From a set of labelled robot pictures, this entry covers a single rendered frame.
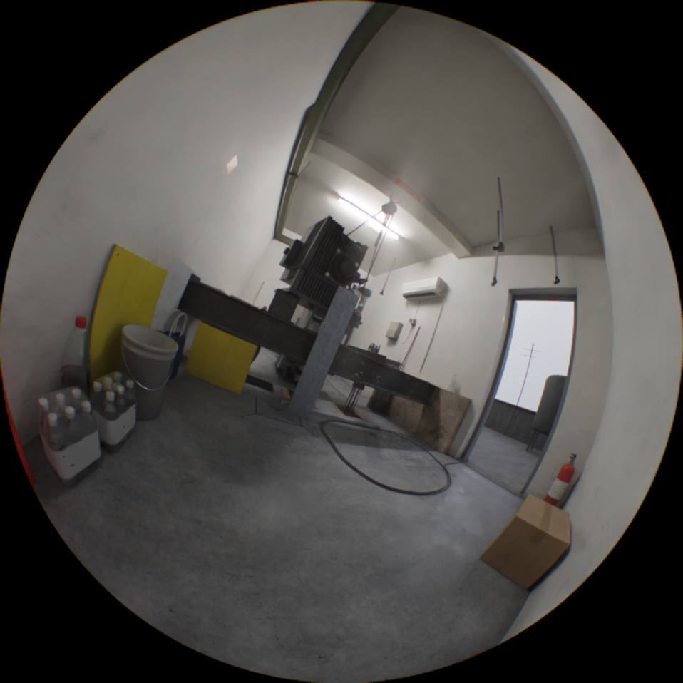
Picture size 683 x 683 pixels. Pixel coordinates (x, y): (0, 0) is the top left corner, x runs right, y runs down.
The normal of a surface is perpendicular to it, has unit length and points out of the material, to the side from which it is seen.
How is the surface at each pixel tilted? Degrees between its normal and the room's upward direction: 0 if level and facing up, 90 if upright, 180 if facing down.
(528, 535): 90
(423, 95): 180
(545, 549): 90
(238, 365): 90
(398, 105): 180
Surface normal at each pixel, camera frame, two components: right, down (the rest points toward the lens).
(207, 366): 0.37, 0.11
